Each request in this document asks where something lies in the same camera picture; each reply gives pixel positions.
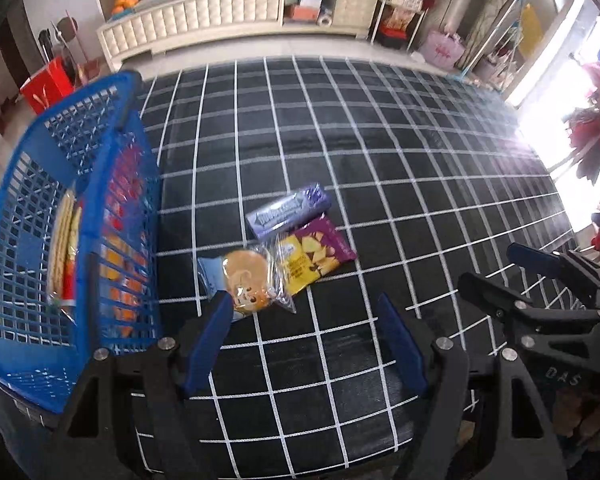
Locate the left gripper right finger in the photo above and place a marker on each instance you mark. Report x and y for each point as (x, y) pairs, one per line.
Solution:
(484, 417)

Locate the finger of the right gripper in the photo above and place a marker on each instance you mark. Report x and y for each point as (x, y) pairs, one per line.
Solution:
(568, 267)
(491, 298)

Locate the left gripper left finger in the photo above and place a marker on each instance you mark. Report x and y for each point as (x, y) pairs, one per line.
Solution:
(96, 433)

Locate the round cake cartoon packet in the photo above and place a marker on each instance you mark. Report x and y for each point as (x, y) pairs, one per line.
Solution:
(254, 277)

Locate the purple doublemint gum pack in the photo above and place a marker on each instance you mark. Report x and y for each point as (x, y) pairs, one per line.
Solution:
(292, 210)

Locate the red flower bouquet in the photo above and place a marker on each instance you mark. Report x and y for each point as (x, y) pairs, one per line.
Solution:
(584, 130)

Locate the black white grid tablecloth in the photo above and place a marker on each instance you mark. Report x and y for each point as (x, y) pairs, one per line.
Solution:
(427, 180)

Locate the clear cracker packet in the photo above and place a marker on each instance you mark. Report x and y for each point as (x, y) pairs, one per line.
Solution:
(59, 244)

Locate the blue plastic basket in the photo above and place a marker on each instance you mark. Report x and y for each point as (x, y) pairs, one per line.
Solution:
(78, 236)

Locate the purple yellow chip packet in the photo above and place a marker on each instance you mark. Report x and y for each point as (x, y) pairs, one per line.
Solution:
(311, 252)

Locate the pink gift bag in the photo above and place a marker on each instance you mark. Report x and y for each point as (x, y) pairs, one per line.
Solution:
(441, 49)

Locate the white metal shelf rack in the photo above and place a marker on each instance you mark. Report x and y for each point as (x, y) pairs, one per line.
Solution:
(405, 0)

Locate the white tv cabinet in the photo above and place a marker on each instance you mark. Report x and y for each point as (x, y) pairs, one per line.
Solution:
(157, 26)

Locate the red gift bag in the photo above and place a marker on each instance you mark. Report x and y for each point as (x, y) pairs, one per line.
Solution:
(48, 86)

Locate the pile of oranges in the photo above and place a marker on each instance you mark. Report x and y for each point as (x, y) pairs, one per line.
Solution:
(123, 5)

